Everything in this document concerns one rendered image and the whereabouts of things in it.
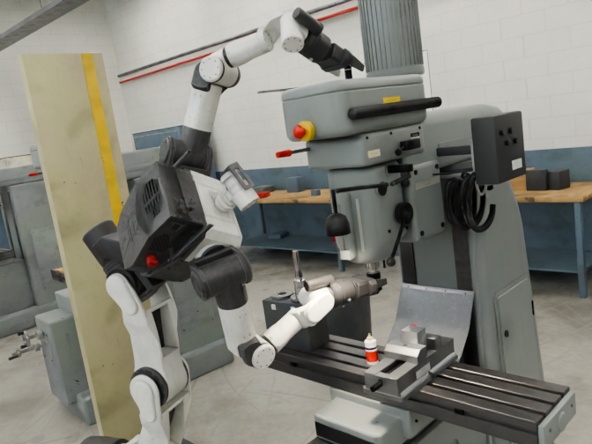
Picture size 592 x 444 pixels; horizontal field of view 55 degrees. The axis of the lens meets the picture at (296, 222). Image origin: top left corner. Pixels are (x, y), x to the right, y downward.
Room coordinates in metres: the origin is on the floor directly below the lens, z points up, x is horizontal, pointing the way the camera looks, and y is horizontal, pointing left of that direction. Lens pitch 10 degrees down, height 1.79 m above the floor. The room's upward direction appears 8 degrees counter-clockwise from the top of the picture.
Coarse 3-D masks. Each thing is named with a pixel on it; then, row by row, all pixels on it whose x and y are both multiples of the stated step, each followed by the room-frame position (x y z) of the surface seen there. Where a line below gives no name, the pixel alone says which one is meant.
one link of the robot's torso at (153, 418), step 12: (132, 384) 1.75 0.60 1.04; (144, 384) 1.72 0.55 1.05; (132, 396) 1.75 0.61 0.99; (144, 396) 1.72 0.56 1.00; (156, 396) 1.71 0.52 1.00; (180, 396) 1.83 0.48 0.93; (144, 408) 1.72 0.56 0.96; (156, 408) 1.71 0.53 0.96; (168, 408) 1.76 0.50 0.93; (180, 408) 1.84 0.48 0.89; (144, 420) 1.74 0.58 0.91; (156, 420) 1.72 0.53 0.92; (168, 420) 1.75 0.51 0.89; (180, 420) 1.84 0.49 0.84; (144, 432) 1.79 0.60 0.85; (156, 432) 1.75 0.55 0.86; (168, 432) 1.75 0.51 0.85; (180, 432) 1.85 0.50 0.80
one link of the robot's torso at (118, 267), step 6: (114, 264) 1.78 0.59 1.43; (120, 264) 1.78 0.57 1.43; (108, 270) 1.79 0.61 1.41; (114, 270) 1.78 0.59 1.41; (120, 270) 1.77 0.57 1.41; (126, 270) 1.76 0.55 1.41; (132, 270) 1.78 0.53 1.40; (108, 276) 1.79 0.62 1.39; (126, 276) 1.76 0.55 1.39; (132, 276) 1.76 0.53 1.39; (132, 282) 1.75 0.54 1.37; (138, 282) 1.76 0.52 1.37; (138, 288) 1.76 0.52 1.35; (144, 288) 1.78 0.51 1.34; (138, 294) 1.77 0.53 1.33
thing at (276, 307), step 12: (264, 300) 2.17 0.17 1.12; (276, 300) 2.14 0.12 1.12; (288, 300) 2.12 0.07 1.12; (264, 312) 2.18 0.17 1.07; (276, 312) 2.14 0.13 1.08; (324, 324) 2.11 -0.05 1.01; (300, 336) 2.06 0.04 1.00; (312, 336) 2.05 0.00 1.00; (324, 336) 2.10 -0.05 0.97; (300, 348) 2.07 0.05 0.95; (312, 348) 2.04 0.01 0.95
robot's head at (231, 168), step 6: (234, 162) 1.65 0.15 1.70; (228, 168) 1.63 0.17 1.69; (234, 168) 1.63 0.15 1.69; (240, 168) 1.65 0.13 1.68; (222, 174) 1.66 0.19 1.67; (234, 174) 1.62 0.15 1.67; (246, 174) 1.64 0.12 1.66; (240, 180) 1.62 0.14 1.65; (246, 180) 1.64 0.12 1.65; (246, 186) 1.61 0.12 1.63; (252, 186) 1.63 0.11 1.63
